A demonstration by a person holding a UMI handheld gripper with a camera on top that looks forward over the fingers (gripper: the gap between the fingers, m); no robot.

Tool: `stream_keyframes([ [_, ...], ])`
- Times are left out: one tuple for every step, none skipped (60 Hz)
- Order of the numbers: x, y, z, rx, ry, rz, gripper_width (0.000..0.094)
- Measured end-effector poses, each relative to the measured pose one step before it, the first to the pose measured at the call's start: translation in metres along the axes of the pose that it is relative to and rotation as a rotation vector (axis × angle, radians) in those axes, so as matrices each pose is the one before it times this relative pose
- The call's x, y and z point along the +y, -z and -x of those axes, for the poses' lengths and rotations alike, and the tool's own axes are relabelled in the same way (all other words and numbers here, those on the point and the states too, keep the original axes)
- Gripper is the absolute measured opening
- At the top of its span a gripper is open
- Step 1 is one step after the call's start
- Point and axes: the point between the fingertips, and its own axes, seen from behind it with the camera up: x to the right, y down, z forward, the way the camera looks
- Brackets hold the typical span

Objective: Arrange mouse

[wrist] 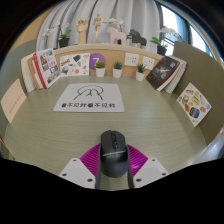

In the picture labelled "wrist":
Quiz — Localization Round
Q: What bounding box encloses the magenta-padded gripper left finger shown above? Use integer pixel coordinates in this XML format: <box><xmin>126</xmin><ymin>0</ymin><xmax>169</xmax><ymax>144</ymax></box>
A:
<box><xmin>58</xmin><ymin>143</ymin><xmax>102</xmax><ymax>190</ymax></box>

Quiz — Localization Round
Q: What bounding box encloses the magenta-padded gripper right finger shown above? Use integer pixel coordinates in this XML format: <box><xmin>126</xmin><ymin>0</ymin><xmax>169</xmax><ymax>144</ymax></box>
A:
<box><xmin>126</xmin><ymin>143</ymin><xmax>169</xmax><ymax>189</ymax></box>

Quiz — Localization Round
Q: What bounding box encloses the black computer mouse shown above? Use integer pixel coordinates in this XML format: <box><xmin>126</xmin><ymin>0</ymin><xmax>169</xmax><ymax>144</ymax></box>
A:
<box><xmin>99</xmin><ymin>129</ymin><xmax>130</xmax><ymax>178</ymax></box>

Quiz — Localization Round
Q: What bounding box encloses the white printed mouse pad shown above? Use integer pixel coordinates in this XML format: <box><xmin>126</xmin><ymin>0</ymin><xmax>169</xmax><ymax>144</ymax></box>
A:
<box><xmin>53</xmin><ymin>83</ymin><xmax>125</xmax><ymax>113</ymax></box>

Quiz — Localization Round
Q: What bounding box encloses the colourful food sticker card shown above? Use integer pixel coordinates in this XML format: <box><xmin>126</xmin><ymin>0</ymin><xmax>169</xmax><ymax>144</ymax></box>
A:
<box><xmin>176</xmin><ymin>82</ymin><xmax>212</xmax><ymax>128</ymax></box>

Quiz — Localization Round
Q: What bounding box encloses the beige card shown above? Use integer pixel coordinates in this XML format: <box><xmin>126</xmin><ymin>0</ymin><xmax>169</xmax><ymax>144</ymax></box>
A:
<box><xmin>0</xmin><ymin>78</ymin><xmax>28</xmax><ymax>124</ymax></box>

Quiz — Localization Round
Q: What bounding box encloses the small succulent in white pot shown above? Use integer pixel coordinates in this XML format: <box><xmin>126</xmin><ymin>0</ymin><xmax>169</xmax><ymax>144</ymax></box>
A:
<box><xmin>112</xmin><ymin>61</ymin><xmax>124</xmax><ymax>79</ymax></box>
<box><xmin>94</xmin><ymin>61</ymin><xmax>107</xmax><ymax>78</ymax></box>
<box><xmin>135</xmin><ymin>63</ymin><xmax>147</xmax><ymax>82</ymax></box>

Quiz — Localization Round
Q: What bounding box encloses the black cover book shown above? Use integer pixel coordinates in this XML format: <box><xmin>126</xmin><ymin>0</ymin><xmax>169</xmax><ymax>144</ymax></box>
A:
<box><xmin>145</xmin><ymin>55</ymin><xmax>181</xmax><ymax>92</ymax></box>

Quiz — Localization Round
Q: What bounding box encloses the white books stack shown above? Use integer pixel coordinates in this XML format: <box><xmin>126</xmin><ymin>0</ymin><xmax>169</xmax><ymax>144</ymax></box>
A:
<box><xmin>163</xmin><ymin>56</ymin><xmax>188</xmax><ymax>94</ymax></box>

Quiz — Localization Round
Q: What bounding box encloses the white illustrated sticker sheet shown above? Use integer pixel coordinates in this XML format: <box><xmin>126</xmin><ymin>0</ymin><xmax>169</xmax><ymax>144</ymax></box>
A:
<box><xmin>59</xmin><ymin>52</ymin><xmax>91</xmax><ymax>78</ymax></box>

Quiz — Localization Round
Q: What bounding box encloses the photo magazine with red spine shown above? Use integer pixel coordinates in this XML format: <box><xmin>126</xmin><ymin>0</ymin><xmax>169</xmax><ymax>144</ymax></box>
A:
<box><xmin>31</xmin><ymin>48</ymin><xmax>62</xmax><ymax>90</ymax></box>

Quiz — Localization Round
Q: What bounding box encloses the olive green divider panel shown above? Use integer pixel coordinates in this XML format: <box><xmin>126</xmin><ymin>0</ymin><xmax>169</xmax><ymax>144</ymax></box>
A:
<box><xmin>171</xmin><ymin>40</ymin><xmax>224</xmax><ymax>146</ymax></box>

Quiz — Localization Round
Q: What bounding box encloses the purple round number sign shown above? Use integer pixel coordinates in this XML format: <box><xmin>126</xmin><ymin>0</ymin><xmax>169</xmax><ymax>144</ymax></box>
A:
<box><xmin>89</xmin><ymin>52</ymin><xmax>107</xmax><ymax>71</ymax></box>

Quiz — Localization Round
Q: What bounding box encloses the wooden shelf ledge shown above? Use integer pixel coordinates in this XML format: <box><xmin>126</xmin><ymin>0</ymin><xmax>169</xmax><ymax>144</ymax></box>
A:
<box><xmin>53</xmin><ymin>42</ymin><xmax>168</xmax><ymax>78</ymax></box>

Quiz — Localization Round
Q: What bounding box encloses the black horse figurine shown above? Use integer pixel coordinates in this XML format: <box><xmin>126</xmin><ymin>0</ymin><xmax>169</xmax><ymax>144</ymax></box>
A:
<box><xmin>128</xmin><ymin>28</ymin><xmax>148</xmax><ymax>48</ymax></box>

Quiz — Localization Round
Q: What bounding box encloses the wooden hand model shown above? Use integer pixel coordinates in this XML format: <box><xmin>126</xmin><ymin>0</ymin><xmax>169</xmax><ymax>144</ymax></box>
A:
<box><xmin>75</xmin><ymin>18</ymin><xmax>91</xmax><ymax>45</ymax></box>

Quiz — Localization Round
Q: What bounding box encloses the pink horse figurine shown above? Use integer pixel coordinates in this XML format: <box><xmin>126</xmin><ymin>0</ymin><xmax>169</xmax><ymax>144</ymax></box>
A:
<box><xmin>106</xmin><ymin>26</ymin><xmax>128</xmax><ymax>46</ymax></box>

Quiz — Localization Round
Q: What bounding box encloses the wooden mannequin figure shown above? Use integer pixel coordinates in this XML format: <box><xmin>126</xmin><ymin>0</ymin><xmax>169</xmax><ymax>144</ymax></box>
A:
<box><xmin>92</xmin><ymin>13</ymin><xmax>108</xmax><ymax>44</ymax></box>

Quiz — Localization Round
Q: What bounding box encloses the window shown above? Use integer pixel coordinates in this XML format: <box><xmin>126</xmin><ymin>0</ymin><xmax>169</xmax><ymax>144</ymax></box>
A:
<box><xmin>159</xmin><ymin>3</ymin><xmax>214</xmax><ymax>58</ymax></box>

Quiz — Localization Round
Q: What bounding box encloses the grey curtain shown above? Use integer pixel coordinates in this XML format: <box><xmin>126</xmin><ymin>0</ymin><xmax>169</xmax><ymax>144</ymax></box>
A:
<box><xmin>36</xmin><ymin>0</ymin><xmax>164</xmax><ymax>51</ymax></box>

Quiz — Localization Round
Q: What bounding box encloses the white wall socket plate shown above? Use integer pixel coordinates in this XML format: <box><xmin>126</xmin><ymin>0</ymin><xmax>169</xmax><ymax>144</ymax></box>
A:
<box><xmin>123</xmin><ymin>52</ymin><xmax>140</xmax><ymax>68</ymax></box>
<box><xmin>141</xmin><ymin>55</ymin><xmax>156</xmax><ymax>71</ymax></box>

